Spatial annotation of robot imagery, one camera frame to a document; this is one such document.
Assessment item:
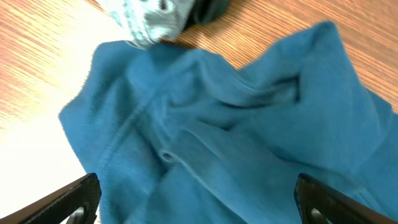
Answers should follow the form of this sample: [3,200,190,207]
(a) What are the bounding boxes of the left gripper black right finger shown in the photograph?
[294,173,397,224]

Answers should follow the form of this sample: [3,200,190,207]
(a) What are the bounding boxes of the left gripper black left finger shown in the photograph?
[1,173,101,224]

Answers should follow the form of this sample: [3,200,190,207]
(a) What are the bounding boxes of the dark blue polo shirt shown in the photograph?
[59,22,397,223]

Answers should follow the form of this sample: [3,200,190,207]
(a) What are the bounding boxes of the light blue folded jeans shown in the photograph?
[97,0,195,49]

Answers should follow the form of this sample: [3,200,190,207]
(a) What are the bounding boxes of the black folded garment under jeans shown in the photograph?
[183,0,231,31]

